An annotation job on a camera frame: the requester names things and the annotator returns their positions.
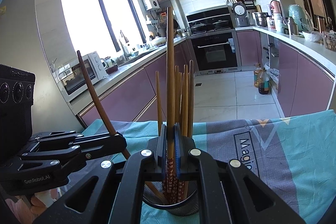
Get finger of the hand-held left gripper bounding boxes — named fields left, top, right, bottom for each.
left=29, top=130, right=87, bottom=147
left=17, top=133, right=128, bottom=171

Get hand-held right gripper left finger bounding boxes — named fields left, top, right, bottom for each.
left=33, top=123, right=168, bottom=224

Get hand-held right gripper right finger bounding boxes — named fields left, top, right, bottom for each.
left=173, top=123, right=306, bottom=224

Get dark brown wooden chopstick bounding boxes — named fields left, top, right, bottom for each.
left=77, top=50, right=168, bottom=206

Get bunch of wooden chopsticks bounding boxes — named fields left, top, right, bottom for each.
left=155, top=60, right=195, bottom=205

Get black mesh pen holder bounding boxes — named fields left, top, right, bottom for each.
left=142, top=179, right=200, bottom=217

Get floral-handled wooden chopstick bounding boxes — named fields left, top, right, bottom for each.
left=163, top=7, right=176, bottom=205

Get person's left hand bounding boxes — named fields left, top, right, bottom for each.
left=31, top=190, right=54, bottom=208

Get pink kitchen base cabinets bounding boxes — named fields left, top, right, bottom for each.
left=70, top=38, right=196, bottom=130
left=236, top=26, right=336, bottom=119

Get white countertop oven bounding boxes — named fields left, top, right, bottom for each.
left=57, top=51, right=108, bottom=96

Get silver refrigerator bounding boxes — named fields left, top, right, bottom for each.
left=0, top=0, right=87, bottom=140

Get chrome sink faucet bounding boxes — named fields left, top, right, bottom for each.
left=119, top=30, right=132, bottom=60

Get black integrated stove oven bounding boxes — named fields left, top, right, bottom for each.
left=186, top=6, right=242, bottom=75

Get kitchen window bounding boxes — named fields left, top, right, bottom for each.
left=59, top=0, right=146, bottom=62

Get dark liquid plastic bottle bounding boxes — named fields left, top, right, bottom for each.
left=258, top=68, right=270, bottom=95

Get teal grey printed tablecloth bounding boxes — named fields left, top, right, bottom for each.
left=81, top=109, right=336, bottom=224

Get white casserole pot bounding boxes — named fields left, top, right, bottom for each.
left=152, top=36, right=167, bottom=47

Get yellow cooking oil bottle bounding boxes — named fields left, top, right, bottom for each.
left=253, top=63, right=263, bottom=88

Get white plastic bag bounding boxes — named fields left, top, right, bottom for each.
left=265, top=68, right=280, bottom=89

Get black lidded wok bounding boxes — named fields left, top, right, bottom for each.
left=212, top=20, right=231, bottom=29
left=190, top=21, right=209, bottom=31

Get silver rice cooker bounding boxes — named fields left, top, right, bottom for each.
left=232, top=2, right=250, bottom=28

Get stainless steel stockpot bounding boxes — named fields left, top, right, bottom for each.
left=252, top=12, right=269, bottom=26

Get stainless steel thermos bottle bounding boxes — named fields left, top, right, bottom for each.
left=288, top=17, right=298, bottom=35

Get pink electric kettle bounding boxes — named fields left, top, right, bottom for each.
left=270, top=0, right=282, bottom=14

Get white bowl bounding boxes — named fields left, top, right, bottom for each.
left=302, top=30, right=324, bottom=42

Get teal plastic-covered appliance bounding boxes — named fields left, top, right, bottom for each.
left=288, top=4, right=313, bottom=31

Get clear egg container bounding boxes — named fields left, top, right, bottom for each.
left=322, top=31, right=336, bottom=51

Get framed wall painting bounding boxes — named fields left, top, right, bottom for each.
left=307, top=0, right=326, bottom=16

